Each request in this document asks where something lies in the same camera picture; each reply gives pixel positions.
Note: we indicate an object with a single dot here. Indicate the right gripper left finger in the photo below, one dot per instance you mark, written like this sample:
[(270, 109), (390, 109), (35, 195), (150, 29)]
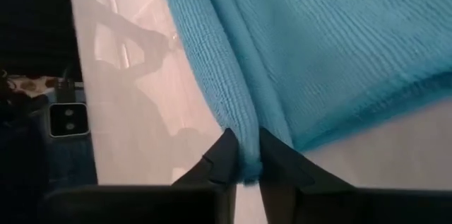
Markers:
[(219, 164)]

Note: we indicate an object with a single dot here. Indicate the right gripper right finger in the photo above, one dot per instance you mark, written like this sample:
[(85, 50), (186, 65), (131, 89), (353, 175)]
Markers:
[(282, 164)]

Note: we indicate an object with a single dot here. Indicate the blue microfibre towel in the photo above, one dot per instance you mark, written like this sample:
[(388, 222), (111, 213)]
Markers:
[(318, 40)]

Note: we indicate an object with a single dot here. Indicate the person's leg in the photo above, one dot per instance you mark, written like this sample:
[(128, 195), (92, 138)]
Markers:
[(70, 160)]

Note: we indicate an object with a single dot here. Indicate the spotted light fabric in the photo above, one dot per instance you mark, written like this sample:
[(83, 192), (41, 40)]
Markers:
[(31, 84)]

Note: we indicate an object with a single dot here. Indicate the large black box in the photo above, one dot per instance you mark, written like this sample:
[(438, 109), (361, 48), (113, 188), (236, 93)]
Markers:
[(35, 22)]

